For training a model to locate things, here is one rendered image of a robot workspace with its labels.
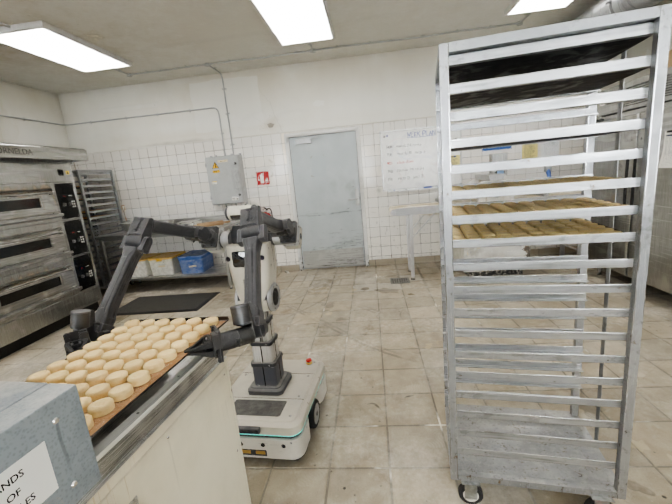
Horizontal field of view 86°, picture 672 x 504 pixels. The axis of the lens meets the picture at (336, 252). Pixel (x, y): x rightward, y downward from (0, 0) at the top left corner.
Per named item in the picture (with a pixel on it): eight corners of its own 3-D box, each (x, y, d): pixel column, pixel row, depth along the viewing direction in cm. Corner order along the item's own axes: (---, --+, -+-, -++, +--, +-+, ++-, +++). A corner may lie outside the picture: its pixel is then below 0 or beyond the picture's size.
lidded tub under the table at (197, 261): (178, 274, 517) (175, 257, 511) (193, 266, 563) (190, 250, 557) (204, 272, 514) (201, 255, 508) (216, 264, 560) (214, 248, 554)
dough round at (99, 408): (120, 406, 80) (118, 398, 79) (98, 421, 75) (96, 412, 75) (105, 403, 82) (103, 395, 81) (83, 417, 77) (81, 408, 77)
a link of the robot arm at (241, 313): (269, 331, 121) (245, 335, 122) (262, 297, 121) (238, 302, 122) (256, 340, 109) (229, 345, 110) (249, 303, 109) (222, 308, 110)
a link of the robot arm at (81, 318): (112, 338, 133) (93, 335, 135) (113, 307, 132) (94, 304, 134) (82, 347, 121) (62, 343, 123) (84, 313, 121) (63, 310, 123)
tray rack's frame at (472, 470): (451, 498, 153) (438, 42, 116) (445, 418, 201) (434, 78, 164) (626, 521, 137) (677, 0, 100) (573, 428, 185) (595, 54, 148)
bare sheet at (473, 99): (448, 93, 123) (448, 89, 123) (442, 110, 161) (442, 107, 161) (655, 64, 108) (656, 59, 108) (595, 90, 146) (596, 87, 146)
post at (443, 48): (450, 479, 153) (438, 43, 117) (450, 473, 156) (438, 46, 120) (458, 480, 152) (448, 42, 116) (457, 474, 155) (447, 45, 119)
